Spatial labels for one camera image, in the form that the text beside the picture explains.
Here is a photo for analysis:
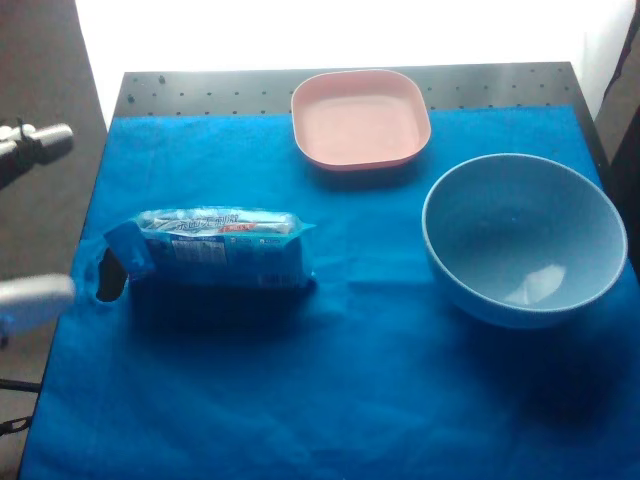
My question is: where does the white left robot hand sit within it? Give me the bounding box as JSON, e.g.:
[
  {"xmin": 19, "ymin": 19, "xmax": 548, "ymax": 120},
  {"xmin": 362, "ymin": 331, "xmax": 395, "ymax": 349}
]
[{"xmin": 0, "ymin": 121, "xmax": 76, "ymax": 189}]

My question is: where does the black strap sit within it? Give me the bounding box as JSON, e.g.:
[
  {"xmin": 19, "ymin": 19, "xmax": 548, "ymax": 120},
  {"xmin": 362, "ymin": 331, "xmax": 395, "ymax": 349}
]
[{"xmin": 0, "ymin": 377, "xmax": 44, "ymax": 394}]

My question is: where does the black strap buckle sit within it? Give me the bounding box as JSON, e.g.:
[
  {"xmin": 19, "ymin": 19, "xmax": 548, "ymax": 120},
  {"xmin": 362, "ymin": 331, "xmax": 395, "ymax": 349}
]
[{"xmin": 0, "ymin": 414, "xmax": 31, "ymax": 439}]

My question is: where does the blue wet wipes packet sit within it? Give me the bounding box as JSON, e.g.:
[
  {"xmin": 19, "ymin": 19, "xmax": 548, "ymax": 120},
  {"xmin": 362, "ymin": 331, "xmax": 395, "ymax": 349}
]
[{"xmin": 102, "ymin": 203, "xmax": 319, "ymax": 291}]

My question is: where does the light blue bowl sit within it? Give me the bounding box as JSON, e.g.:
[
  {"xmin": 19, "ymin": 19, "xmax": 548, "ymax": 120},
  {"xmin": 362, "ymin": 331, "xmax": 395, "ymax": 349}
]
[{"xmin": 421, "ymin": 152, "xmax": 629, "ymax": 329}]

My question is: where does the pink square plate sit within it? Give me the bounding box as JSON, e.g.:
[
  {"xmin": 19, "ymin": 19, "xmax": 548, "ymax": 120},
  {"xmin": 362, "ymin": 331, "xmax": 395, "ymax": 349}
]
[{"xmin": 290, "ymin": 68, "xmax": 432, "ymax": 175}]

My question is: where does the blue table cloth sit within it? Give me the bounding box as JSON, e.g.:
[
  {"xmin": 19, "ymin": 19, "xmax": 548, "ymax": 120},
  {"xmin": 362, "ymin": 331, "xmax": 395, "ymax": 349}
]
[{"xmin": 19, "ymin": 107, "xmax": 640, "ymax": 480}]

